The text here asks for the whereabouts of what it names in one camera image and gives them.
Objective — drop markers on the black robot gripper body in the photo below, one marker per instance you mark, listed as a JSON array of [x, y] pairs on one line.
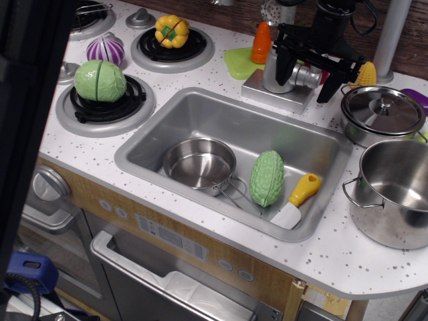
[[319, 46]]

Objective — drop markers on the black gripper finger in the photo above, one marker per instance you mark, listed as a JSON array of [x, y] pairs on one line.
[[286, 61], [337, 77]]

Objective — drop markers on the silver toy faucet lever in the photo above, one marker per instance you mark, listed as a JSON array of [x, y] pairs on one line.
[[305, 77]]

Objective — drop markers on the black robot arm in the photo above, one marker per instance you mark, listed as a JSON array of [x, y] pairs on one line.
[[334, 14]]

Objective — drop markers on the orange toy carrot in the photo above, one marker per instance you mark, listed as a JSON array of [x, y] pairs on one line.
[[261, 44]]

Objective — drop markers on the yellow toy corn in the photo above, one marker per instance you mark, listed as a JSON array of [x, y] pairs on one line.
[[367, 76]]

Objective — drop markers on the silver faucet base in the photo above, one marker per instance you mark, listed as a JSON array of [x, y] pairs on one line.
[[262, 87]]

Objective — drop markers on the light green toy plate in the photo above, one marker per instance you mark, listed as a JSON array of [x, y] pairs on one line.
[[239, 63]]

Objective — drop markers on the steel pot with lid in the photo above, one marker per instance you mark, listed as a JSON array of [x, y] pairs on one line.
[[371, 114]]

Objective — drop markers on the purple toy eggplant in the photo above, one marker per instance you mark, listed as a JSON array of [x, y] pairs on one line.
[[422, 99]]

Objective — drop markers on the grey metal pole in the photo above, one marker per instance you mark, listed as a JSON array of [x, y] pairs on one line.
[[392, 29]]

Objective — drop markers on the silver toy sink basin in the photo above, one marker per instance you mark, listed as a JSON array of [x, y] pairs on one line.
[[248, 131]]

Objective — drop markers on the green toy bitter gourd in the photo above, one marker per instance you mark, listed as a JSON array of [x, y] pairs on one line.
[[267, 178]]

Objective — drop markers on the yellow toy bell pepper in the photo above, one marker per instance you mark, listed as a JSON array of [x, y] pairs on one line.
[[171, 31]]

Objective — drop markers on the small steel saucepan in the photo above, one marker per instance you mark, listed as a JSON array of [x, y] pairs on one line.
[[208, 165]]

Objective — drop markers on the large open steel pot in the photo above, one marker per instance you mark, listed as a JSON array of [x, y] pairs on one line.
[[389, 198]]

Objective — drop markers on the rear right stove burner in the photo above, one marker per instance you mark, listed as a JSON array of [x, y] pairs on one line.
[[149, 54]]

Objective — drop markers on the stove burner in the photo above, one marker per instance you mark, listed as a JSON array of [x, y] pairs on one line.
[[149, 54], [92, 19], [104, 119]]

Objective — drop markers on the silver stove knob rear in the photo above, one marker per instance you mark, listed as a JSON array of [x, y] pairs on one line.
[[141, 19]]

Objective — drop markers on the silver stove knob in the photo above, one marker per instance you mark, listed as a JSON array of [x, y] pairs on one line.
[[67, 73], [141, 19]]

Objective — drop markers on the purple white toy onion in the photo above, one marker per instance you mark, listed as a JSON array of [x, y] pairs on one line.
[[107, 48]]

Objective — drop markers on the green toy cabbage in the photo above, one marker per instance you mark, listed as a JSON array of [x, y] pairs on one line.
[[100, 81]]

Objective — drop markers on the rear left stove burner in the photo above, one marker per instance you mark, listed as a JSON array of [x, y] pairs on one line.
[[92, 19]]

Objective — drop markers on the front left stove burner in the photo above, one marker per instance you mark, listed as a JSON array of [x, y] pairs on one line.
[[104, 119]]

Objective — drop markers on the silver stove knob left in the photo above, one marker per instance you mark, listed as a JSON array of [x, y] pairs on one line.
[[67, 73]]

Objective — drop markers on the silver oven dial knob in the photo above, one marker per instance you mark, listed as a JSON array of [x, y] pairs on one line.
[[48, 185]]

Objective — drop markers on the yellow handled toy spatula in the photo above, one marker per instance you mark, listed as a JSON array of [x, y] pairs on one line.
[[289, 216]]

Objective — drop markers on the black camera frame post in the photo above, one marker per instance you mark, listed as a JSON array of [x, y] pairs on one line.
[[34, 36]]

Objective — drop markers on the silver oven door handle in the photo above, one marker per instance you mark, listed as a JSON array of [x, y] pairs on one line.
[[53, 219]]

